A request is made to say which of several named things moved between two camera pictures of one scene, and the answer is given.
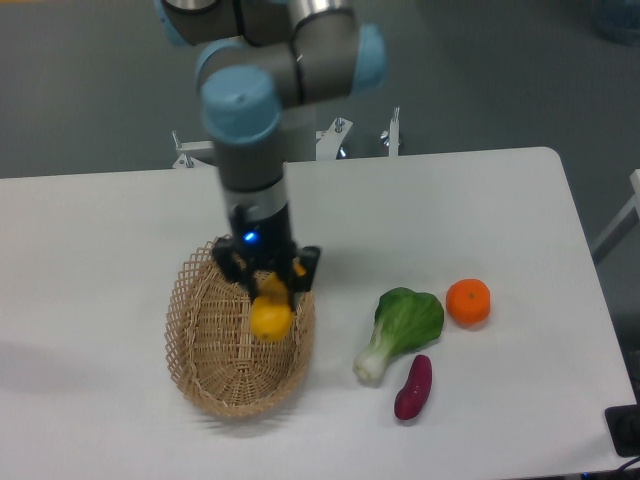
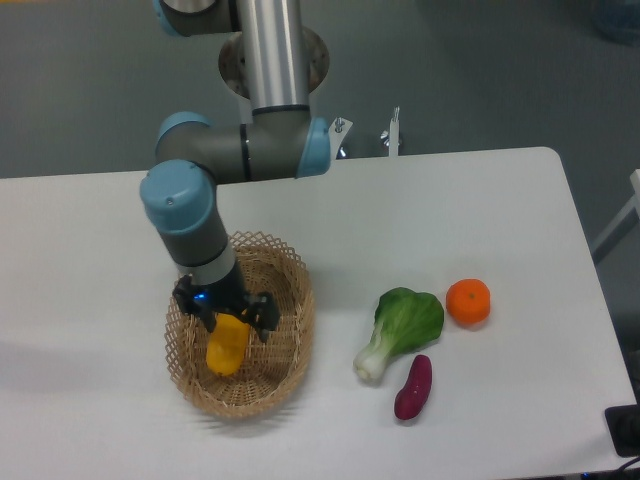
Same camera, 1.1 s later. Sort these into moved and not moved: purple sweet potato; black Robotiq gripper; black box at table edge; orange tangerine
Moved: black Robotiq gripper
Not moved: black box at table edge; orange tangerine; purple sweet potato
